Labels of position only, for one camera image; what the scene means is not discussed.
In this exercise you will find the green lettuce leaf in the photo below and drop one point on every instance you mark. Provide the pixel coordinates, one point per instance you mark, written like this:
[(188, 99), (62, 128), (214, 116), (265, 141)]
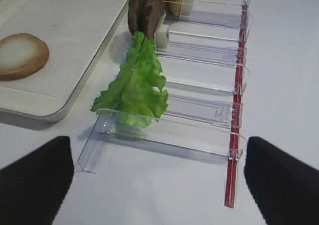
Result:
[(138, 91)]

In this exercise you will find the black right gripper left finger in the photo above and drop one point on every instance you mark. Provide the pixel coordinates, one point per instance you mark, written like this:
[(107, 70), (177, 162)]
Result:
[(33, 188)]

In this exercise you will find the right brown meat patty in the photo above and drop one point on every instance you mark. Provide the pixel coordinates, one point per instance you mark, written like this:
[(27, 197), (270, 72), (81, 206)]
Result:
[(150, 14)]

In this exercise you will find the cut bread bun slice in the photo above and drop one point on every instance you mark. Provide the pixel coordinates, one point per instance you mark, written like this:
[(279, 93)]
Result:
[(21, 55)]

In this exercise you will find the left brown meat patty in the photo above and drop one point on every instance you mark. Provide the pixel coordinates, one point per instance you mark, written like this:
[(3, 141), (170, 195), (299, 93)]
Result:
[(134, 12)]

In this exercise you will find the cream metal baking tray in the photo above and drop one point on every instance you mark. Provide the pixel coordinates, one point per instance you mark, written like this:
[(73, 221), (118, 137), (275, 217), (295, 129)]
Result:
[(44, 107)]

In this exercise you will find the right clear acrylic rack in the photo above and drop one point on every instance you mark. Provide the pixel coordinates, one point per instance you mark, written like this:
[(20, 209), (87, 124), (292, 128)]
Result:
[(206, 77)]

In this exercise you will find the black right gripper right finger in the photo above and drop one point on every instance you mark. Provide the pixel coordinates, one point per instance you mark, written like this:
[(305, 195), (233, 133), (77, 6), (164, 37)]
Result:
[(285, 189)]

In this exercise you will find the brown meat patty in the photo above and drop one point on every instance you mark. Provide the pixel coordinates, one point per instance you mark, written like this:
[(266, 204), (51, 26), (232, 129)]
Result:
[(134, 12), (150, 14)]

